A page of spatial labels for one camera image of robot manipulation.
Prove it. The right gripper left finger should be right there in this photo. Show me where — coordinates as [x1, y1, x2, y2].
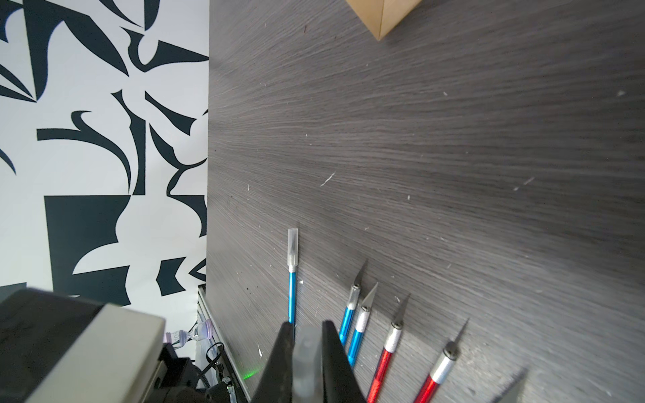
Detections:
[251, 322, 295, 403]

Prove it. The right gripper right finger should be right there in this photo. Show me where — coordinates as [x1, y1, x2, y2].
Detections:
[322, 320, 366, 403]

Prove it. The blue knife capped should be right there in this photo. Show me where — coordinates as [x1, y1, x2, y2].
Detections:
[347, 283, 379, 368]

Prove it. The blue carving knife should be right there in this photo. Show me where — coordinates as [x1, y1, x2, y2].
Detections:
[492, 369, 528, 403]
[339, 260, 369, 346]

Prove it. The red knife capped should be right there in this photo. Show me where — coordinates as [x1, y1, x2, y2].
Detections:
[414, 319, 470, 403]

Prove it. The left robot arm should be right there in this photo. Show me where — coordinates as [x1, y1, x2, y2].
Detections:
[1, 288, 166, 402]

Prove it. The wooden picture frame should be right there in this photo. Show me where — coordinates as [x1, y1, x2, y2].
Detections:
[346, 0, 421, 41]

